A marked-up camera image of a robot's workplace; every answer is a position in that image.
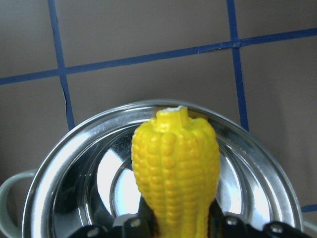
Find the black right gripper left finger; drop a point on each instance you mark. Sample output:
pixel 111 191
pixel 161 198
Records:
pixel 139 225

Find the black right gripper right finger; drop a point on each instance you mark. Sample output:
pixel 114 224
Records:
pixel 230 225

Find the yellow toy corn cob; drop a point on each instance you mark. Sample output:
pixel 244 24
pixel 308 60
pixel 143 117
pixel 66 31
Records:
pixel 176 164

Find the pale green cooking pot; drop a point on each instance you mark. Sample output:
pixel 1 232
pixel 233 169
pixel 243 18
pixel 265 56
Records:
pixel 88 179

